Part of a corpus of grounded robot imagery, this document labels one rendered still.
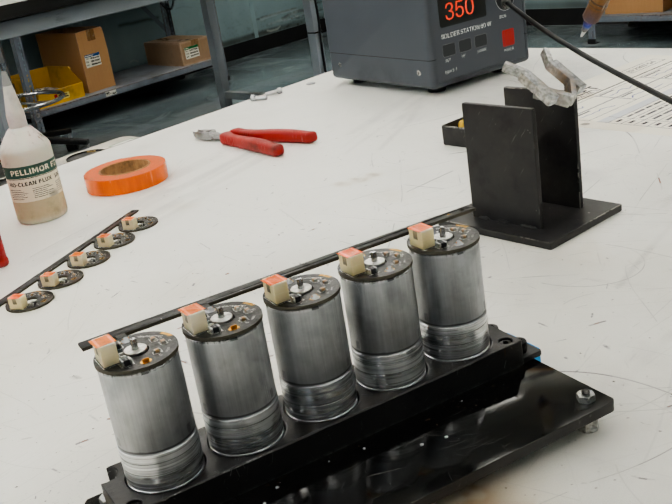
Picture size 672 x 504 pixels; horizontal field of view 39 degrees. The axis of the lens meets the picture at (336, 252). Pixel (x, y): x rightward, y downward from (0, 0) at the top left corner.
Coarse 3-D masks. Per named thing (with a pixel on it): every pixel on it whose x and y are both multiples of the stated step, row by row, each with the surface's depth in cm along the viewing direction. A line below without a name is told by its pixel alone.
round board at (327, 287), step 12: (300, 276) 32; (312, 276) 31; (324, 276) 31; (288, 288) 31; (312, 288) 31; (324, 288) 30; (336, 288) 30; (264, 300) 30; (288, 300) 30; (300, 300) 30; (312, 300) 30; (324, 300) 30
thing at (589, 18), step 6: (594, 0) 43; (600, 0) 43; (606, 0) 43; (588, 6) 43; (594, 6) 43; (600, 6) 43; (606, 6) 43; (588, 12) 43; (594, 12) 43; (600, 12) 43; (588, 18) 43; (594, 18) 43
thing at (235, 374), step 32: (224, 320) 29; (192, 352) 29; (224, 352) 28; (256, 352) 29; (224, 384) 29; (256, 384) 29; (224, 416) 29; (256, 416) 29; (224, 448) 30; (256, 448) 30
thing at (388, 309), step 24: (360, 288) 31; (384, 288) 31; (408, 288) 31; (360, 312) 31; (384, 312) 31; (408, 312) 31; (360, 336) 32; (384, 336) 31; (408, 336) 32; (360, 360) 32; (384, 360) 32; (408, 360) 32; (360, 384) 33; (384, 384) 32; (408, 384) 32
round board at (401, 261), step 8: (384, 248) 33; (368, 256) 32; (384, 256) 32; (392, 256) 32; (400, 256) 32; (408, 256) 32; (384, 264) 31; (392, 264) 31; (400, 264) 31; (408, 264) 31; (344, 272) 31; (368, 272) 31; (376, 272) 31; (384, 272) 31; (392, 272) 31; (400, 272) 31; (352, 280) 31; (360, 280) 31; (368, 280) 31; (376, 280) 31
